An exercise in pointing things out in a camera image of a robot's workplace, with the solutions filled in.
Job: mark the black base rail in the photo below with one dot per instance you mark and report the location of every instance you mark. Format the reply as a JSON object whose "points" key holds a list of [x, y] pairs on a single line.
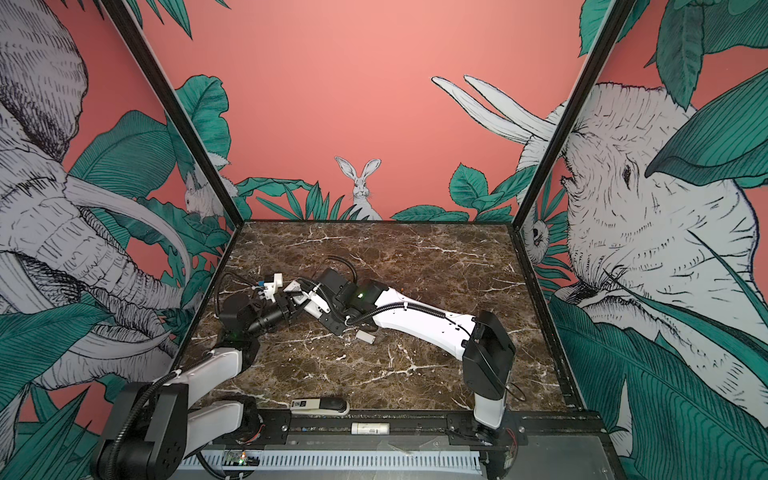
{"points": [[458, 426]]}

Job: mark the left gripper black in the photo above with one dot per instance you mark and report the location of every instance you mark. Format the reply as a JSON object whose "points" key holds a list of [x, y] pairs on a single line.
{"points": [[286, 311]]}

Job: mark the white label tube on rail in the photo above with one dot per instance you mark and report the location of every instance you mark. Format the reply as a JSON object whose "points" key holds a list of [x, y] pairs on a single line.
{"points": [[369, 428]]}

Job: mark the white battery cover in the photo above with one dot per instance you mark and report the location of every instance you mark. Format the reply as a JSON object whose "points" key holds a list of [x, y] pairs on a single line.
{"points": [[365, 337]]}

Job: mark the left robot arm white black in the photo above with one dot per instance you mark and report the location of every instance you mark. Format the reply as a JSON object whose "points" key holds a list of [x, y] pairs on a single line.
{"points": [[154, 425]]}

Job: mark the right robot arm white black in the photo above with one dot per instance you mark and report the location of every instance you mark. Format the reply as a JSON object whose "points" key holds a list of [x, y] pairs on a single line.
{"points": [[479, 342]]}

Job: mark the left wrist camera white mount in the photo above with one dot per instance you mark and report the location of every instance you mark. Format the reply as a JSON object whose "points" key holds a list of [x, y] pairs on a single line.
{"points": [[270, 287]]}

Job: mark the black and white stapler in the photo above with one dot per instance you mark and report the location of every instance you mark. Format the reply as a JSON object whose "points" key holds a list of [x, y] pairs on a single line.
{"points": [[320, 406]]}

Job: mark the white remote control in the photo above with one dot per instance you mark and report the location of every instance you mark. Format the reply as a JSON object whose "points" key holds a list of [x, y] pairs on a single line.
{"points": [[309, 301]]}

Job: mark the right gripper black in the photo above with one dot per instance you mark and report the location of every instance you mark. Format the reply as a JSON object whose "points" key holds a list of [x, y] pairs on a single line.
{"points": [[331, 324]]}

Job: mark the white slotted cable duct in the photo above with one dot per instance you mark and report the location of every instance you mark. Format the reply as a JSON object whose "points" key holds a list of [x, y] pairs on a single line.
{"points": [[467, 462]]}

